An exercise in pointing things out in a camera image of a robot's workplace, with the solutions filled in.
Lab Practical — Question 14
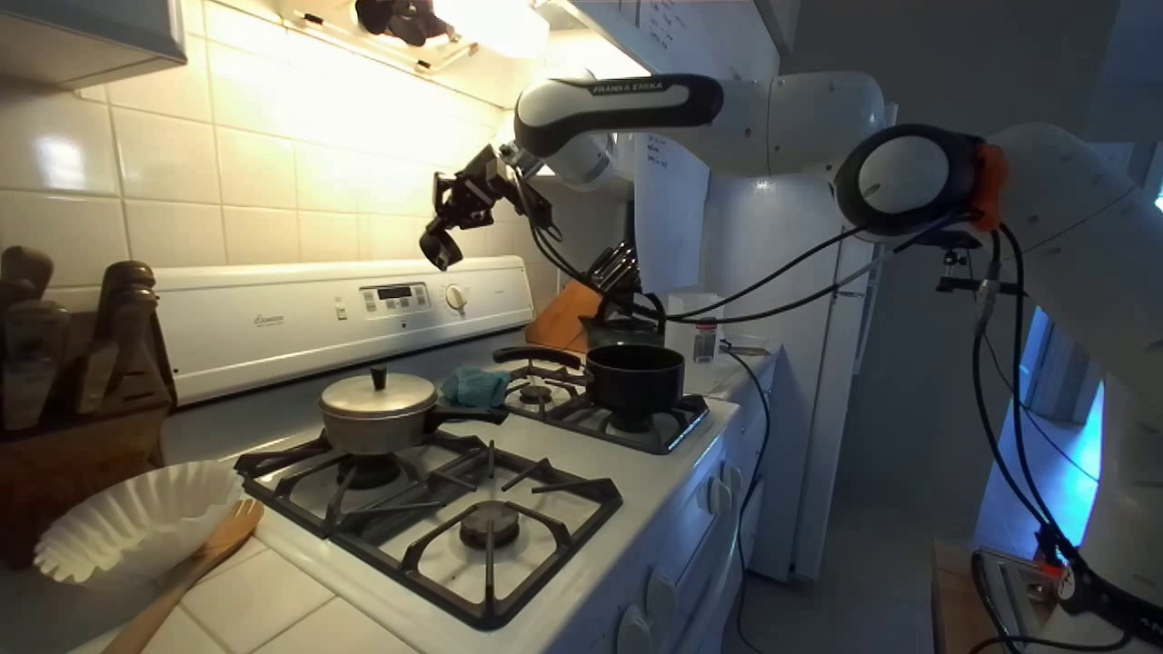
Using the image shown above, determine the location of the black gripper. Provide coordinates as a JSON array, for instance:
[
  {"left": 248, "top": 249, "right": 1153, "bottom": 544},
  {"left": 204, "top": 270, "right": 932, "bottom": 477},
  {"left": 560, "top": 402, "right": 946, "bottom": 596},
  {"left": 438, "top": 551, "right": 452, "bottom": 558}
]
[{"left": 427, "top": 142, "right": 540, "bottom": 243}]

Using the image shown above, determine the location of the teal towel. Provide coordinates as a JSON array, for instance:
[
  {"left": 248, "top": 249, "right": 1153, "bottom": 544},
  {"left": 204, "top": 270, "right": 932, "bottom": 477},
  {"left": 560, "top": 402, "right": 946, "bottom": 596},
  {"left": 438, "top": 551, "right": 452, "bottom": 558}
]
[{"left": 432, "top": 363, "right": 512, "bottom": 415}]

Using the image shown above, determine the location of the orange wooden board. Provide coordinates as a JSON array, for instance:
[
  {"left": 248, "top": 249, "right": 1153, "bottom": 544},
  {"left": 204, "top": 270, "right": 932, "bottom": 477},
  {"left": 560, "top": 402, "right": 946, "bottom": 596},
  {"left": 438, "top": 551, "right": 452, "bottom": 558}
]
[{"left": 523, "top": 280, "right": 608, "bottom": 356}]

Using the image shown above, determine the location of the range hood with light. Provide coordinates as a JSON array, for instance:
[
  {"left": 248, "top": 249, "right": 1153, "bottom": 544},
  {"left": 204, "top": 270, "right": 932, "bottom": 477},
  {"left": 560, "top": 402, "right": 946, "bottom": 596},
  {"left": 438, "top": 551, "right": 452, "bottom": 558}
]
[{"left": 211, "top": 0, "right": 669, "bottom": 113}]

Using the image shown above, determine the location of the white gas stove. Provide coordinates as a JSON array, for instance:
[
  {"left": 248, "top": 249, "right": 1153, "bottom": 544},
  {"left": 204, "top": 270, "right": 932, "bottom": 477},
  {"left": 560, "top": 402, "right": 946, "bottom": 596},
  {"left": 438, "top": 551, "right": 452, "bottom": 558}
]
[{"left": 150, "top": 249, "right": 778, "bottom": 654}]

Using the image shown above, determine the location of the small metal pot with lid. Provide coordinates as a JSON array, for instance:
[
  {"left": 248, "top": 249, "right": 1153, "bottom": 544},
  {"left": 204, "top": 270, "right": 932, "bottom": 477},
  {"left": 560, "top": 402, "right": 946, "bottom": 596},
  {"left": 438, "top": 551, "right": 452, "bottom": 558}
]
[{"left": 318, "top": 363, "right": 512, "bottom": 463}]

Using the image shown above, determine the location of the black burner grate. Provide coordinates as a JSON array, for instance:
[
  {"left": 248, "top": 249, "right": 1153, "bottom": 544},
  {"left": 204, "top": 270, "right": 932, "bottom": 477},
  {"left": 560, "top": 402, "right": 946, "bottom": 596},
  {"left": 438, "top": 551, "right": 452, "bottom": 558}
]
[
  {"left": 486, "top": 358, "right": 712, "bottom": 458},
  {"left": 233, "top": 426, "right": 631, "bottom": 635}
]

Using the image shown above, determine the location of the black pot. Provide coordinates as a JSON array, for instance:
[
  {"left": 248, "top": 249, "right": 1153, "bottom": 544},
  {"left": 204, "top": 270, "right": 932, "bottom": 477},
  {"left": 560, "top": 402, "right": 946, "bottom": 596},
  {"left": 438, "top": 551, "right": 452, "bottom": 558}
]
[{"left": 486, "top": 343, "right": 691, "bottom": 435}]

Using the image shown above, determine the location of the translucent plastic pitcher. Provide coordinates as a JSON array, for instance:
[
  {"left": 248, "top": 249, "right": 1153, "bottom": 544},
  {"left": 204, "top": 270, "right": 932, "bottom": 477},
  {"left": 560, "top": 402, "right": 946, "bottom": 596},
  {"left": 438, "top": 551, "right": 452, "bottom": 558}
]
[{"left": 661, "top": 286, "right": 730, "bottom": 367}]

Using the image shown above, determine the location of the white upper cabinet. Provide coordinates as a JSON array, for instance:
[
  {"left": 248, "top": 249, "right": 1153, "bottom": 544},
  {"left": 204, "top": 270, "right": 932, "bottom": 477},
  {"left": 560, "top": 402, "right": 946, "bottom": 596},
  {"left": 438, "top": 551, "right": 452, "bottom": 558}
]
[{"left": 569, "top": 0, "right": 784, "bottom": 85}]

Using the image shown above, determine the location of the white refrigerator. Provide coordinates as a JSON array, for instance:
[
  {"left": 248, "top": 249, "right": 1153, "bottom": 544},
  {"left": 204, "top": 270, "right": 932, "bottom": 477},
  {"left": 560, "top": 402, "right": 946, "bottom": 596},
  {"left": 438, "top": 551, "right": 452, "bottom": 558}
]
[{"left": 631, "top": 168, "right": 907, "bottom": 586}]

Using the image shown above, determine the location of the grey upper cabinet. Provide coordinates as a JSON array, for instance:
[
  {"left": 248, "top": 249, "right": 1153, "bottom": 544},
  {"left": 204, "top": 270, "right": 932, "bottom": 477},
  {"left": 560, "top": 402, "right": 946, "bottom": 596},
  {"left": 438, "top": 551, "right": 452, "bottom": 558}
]
[{"left": 0, "top": 0, "right": 193, "bottom": 96}]

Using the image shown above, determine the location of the wooden spork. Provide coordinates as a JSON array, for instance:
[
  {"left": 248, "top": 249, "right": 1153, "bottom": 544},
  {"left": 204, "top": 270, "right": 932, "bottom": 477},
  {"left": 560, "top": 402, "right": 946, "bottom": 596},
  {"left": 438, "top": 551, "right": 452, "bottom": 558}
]
[{"left": 101, "top": 496, "right": 268, "bottom": 654}]

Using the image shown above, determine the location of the wooden knife block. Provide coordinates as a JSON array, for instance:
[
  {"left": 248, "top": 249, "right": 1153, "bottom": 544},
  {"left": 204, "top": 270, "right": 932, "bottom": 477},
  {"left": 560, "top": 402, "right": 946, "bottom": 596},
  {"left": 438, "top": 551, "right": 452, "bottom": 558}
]
[{"left": 0, "top": 248, "right": 177, "bottom": 568}]

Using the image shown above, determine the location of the wooden robot cart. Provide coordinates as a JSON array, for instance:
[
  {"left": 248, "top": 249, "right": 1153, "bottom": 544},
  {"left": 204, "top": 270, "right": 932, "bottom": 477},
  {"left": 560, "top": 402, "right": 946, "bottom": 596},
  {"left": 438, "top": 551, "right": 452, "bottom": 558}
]
[{"left": 932, "top": 536, "right": 1163, "bottom": 654}]

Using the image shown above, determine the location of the aluminium mounting plate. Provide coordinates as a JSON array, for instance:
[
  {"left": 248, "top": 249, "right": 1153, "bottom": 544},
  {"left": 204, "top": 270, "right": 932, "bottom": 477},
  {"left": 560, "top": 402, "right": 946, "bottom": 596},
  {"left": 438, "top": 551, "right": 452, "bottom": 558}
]
[{"left": 973, "top": 549, "right": 1074, "bottom": 645}]

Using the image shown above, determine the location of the dark knife handle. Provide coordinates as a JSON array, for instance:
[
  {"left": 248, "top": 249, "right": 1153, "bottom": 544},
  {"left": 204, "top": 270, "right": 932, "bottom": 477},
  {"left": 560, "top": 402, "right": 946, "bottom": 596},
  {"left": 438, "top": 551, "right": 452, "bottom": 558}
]
[
  {"left": 97, "top": 258, "right": 164, "bottom": 339},
  {"left": 0, "top": 248, "right": 60, "bottom": 325}
]

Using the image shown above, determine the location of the black power cable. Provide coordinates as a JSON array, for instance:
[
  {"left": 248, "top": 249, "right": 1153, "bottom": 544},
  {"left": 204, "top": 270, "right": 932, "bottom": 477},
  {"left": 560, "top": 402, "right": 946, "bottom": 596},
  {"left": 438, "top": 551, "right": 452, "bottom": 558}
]
[{"left": 721, "top": 343, "right": 778, "bottom": 654}]

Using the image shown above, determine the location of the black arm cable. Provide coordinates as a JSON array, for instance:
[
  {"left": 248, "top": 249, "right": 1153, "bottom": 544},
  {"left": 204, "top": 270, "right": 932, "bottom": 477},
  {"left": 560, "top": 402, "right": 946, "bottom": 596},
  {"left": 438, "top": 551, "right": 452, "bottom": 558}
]
[{"left": 523, "top": 203, "right": 1130, "bottom": 654}]

